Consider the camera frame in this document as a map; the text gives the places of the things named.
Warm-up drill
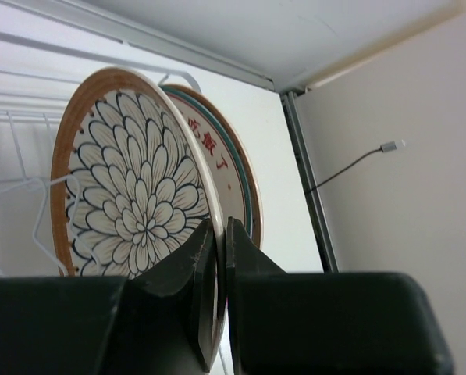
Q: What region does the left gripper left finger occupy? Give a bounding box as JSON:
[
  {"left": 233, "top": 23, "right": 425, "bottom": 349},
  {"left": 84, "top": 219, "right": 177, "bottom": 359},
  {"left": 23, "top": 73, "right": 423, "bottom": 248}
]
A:
[{"left": 0, "top": 220, "right": 216, "bottom": 374}]

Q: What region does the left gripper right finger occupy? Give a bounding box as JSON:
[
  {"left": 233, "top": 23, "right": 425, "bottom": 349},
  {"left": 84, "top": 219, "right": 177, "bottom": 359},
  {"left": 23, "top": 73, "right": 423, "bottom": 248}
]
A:
[{"left": 226, "top": 218, "right": 455, "bottom": 374}]

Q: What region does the floral orange-rim plate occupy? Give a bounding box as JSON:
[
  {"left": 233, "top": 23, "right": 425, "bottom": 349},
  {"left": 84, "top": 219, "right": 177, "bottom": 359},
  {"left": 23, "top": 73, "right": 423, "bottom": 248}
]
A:
[
  {"left": 49, "top": 66, "right": 228, "bottom": 352},
  {"left": 161, "top": 84, "right": 264, "bottom": 248}
]

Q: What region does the sunburst pattern plate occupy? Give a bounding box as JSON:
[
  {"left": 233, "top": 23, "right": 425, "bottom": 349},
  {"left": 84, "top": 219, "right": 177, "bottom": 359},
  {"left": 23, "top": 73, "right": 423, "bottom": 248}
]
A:
[{"left": 163, "top": 86, "right": 253, "bottom": 234}]

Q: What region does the black cable white plug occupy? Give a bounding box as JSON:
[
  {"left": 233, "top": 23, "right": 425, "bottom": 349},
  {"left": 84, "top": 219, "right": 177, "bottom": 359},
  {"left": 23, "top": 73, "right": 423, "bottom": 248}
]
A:
[{"left": 308, "top": 140, "right": 407, "bottom": 193}]

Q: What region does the white wire dish rack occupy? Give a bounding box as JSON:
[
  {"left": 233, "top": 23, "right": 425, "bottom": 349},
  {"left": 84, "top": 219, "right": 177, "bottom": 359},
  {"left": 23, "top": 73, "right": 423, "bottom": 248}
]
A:
[{"left": 0, "top": 31, "right": 185, "bottom": 277}]

